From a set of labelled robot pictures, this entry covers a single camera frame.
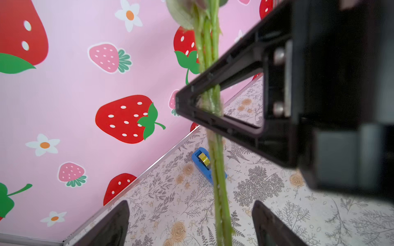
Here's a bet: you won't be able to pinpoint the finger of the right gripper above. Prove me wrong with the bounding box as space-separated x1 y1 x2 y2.
175 1 298 168

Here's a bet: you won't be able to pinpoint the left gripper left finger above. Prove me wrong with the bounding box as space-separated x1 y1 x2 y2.
74 200 130 246

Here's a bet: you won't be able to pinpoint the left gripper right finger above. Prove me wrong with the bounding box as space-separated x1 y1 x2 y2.
252 200 307 246

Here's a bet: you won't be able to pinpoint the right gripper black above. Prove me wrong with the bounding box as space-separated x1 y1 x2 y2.
291 1 394 203

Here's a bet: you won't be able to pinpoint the pink flower bouquet green stems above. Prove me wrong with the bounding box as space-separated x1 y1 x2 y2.
166 1 234 246

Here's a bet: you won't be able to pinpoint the blue tape dispenser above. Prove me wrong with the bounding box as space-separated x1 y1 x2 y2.
192 147 213 184

